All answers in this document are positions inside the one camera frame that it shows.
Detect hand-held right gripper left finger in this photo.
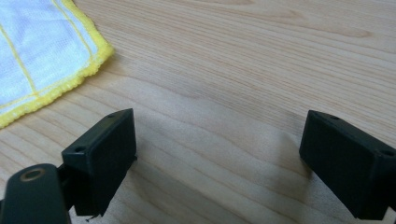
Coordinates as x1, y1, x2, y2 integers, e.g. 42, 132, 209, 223
61, 107, 138, 217

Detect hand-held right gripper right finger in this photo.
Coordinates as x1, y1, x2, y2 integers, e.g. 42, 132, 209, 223
299, 109, 396, 221

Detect white cloth with yellow edge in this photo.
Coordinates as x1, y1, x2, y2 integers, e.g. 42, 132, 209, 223
0, 0, 115, 129

